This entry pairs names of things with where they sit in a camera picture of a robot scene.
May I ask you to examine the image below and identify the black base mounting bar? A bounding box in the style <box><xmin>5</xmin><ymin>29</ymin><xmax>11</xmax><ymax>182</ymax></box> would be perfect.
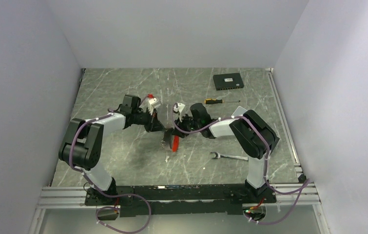
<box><xmin>85</xmin><ymin>183</ymin><xmax>276</xmax><ymax>217</ymax></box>

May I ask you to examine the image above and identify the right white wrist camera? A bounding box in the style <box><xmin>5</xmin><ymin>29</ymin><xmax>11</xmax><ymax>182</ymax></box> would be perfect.
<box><xmin>173</xmin><ymin>102</ymin><xmax>186</xmax><ymax>122</ymax></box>

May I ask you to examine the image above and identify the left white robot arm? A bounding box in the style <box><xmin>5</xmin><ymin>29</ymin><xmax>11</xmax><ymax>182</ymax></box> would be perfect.
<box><xmin>58</xmin><ymin>94</ymin><xmax>165</xmax><ymax>205</ymax></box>

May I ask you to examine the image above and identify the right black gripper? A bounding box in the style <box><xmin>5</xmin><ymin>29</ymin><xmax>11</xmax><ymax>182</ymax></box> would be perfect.
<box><xmin>172</xmin><ymin>113</ymin><xmax>201</xmax><ymax>138</ymax></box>

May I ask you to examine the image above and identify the aluminium frame rail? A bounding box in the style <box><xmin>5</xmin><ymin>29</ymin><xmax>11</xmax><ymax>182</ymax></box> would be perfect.
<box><xmin>28</xmin><ymin>183</ymin><xmax>331</xmax><ymax>234</ymax></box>

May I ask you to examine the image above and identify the yellow black screwdriver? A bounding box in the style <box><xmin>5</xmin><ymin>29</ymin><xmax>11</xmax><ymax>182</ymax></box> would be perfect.
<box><xmin>204</xmin><ymin>98</ymin><xmax>240</xmax><ymax>105</ymax></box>

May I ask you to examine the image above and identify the silver combination wrench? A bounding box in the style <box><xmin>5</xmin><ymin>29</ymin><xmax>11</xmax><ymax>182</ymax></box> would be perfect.
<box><xmin>210</xmin><ymin>152</ymin><xmax>248</xmax><ymax>161</ymax></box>

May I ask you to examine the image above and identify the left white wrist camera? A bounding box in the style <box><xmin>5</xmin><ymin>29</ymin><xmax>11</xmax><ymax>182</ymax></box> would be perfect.
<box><xmin>147</xmin><ymin>94</ymin><xmax>161</xmax><ymax>115</ymax></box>

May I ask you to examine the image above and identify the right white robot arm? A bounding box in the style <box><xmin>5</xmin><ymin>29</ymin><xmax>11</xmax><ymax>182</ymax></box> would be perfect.
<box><xmin>171</xmin><ymin>103</ymin><xmax>279</xmax><ymax>202</ymax></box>

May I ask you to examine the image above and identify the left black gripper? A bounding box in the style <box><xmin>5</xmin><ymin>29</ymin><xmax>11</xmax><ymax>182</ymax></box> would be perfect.
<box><xmin>132</xmin><ymin>107</ymin><xmax>165</xmax><ymax>133</ymax></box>

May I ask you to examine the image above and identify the black box device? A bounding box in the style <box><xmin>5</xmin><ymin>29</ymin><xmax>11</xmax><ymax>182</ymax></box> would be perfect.
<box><xmin>213</xmin><ymin>73</ymin><xmax>244</xmax><ymax>91</ymax></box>

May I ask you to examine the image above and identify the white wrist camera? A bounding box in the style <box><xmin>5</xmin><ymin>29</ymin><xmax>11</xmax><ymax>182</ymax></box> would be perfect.
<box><xmin>147</xmin><ymin>94</ymin><xmax>161</xmax><ymax>115</ymax></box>
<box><xmin>173</xmin><ymin>102</ymin><xmax>186</xmax><ymax>122</ymax></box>

